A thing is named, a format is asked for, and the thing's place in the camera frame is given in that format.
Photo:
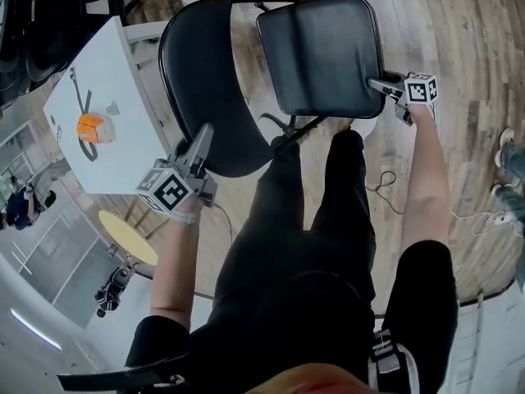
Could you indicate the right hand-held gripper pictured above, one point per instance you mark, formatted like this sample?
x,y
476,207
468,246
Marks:
x,y
418,90

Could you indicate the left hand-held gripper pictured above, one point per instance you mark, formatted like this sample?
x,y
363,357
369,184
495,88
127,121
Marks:
x,y
168,193

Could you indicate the black folding chair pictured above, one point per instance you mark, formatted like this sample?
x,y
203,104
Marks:
x,y
324,47

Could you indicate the person's left forearm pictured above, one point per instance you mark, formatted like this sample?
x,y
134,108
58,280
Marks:
x,y
172,269

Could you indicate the person's right forearm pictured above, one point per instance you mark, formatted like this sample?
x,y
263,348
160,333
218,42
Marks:
x,y
424,179

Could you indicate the black office chair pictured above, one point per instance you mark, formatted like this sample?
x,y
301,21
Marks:
x,y
61,23

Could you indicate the person's white shoe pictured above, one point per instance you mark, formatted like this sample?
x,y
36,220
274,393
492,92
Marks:
x,y
364,126

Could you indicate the white wrist watch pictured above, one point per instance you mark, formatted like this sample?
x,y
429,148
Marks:
x,y
182,217

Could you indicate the small grey object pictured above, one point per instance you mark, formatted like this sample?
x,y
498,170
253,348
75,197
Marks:
x,y
113,108

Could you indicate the orange and white device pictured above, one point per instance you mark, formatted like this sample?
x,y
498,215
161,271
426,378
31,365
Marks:
x,y
96,129

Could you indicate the white table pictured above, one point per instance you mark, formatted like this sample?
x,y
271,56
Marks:
x,y
110,68

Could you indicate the yellow round table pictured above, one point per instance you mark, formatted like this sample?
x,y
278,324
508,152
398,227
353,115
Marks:
x,y
127,236

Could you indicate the person's black trousers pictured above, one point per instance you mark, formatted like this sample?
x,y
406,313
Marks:
x,y
336,203

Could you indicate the white power adapter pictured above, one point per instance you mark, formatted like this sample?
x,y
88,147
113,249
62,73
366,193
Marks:
x,y
500,219

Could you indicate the person's black shirt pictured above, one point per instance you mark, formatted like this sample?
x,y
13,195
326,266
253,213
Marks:
x,y
422,302

